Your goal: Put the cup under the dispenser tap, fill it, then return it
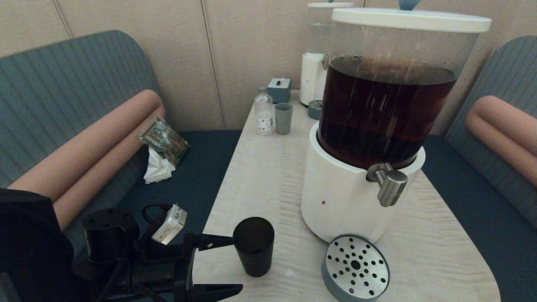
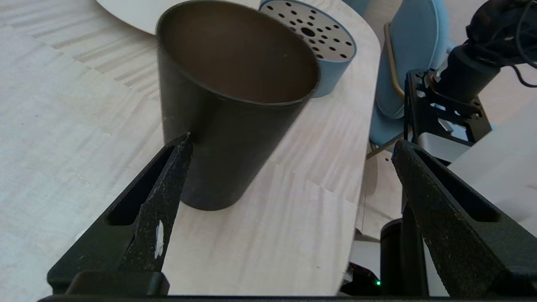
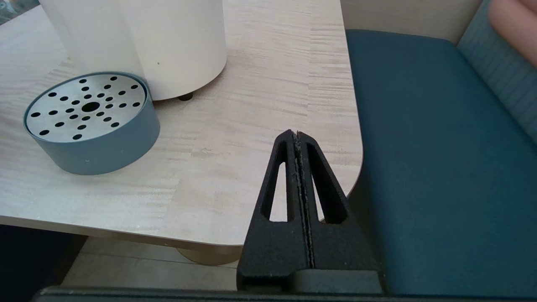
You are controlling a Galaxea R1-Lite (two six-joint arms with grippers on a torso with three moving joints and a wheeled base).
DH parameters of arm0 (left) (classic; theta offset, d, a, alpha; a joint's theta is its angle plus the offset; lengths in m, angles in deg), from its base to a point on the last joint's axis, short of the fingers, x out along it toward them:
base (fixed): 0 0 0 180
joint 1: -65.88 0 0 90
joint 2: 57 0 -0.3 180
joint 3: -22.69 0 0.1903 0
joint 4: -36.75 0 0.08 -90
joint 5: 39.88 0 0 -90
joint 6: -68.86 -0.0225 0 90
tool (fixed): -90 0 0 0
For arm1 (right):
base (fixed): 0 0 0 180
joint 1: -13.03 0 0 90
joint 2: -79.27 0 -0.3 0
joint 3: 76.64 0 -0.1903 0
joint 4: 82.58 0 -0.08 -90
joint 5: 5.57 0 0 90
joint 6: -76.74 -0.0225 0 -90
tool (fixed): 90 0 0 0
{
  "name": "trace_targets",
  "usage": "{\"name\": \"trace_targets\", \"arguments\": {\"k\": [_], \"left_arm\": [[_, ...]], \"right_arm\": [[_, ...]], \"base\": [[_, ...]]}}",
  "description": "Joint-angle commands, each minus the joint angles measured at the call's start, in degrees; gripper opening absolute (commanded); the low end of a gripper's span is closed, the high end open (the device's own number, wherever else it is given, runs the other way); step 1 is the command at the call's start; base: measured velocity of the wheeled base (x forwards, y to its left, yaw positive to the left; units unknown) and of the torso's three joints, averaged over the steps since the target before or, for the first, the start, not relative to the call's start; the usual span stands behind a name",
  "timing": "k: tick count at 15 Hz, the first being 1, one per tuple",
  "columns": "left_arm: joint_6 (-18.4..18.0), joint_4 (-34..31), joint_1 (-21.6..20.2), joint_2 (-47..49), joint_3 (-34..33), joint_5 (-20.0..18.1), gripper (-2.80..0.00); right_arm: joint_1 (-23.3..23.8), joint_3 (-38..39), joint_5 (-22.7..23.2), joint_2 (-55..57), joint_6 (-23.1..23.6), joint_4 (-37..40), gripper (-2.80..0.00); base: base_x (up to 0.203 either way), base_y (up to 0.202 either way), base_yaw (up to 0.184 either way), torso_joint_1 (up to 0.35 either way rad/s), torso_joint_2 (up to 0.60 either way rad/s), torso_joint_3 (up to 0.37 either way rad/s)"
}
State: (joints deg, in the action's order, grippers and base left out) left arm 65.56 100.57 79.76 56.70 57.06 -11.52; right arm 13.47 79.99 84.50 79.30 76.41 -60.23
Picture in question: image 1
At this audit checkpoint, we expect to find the black plastic cup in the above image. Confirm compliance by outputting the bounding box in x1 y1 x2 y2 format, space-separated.
233 217 275 277

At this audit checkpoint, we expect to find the silver dispenser tap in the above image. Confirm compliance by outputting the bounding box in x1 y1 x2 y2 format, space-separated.
366 163 408 208

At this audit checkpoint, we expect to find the grey-green cup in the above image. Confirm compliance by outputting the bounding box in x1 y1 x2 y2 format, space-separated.
274 103 293 135

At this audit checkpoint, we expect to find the dark blue seat cushion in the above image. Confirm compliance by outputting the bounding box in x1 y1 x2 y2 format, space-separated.
76 131 243 302
421 135 537 302

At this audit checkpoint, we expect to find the crumpled white tissue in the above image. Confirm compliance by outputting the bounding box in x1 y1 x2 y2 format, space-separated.
143 147 177 185

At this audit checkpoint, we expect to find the pink bolster cushion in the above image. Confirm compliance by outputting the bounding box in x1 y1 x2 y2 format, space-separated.
465 112 537 188
52 107 166 231
8 89 165 202
470 95 537 158

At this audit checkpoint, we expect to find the green snack packet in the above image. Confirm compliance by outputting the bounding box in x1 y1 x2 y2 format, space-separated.
138 116 191 167

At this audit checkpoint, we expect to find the clear plastic water bottle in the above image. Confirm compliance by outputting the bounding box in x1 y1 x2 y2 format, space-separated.
254 86 274 135

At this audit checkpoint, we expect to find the round grey perforated drip tray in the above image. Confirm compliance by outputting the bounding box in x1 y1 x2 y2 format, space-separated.
321 234 390 302

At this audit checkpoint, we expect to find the blue-grey tissue box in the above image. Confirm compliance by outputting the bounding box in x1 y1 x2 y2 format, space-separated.
267 78 292 104

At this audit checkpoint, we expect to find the small clear water dispenser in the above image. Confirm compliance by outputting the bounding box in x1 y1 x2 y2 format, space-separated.
300 7 336 107

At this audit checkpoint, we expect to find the grey-green ribbed bench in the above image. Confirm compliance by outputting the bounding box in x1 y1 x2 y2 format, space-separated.
0 30 165 252
436 36 537 229

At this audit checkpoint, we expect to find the white small dispenser lid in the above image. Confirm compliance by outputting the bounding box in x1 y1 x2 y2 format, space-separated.
308 0 355 9

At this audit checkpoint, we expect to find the white large dispenser lid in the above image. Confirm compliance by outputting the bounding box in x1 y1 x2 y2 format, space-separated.
331 0 492 33

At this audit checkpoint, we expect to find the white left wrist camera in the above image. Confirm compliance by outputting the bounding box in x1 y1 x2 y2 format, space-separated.
151 204 188 245

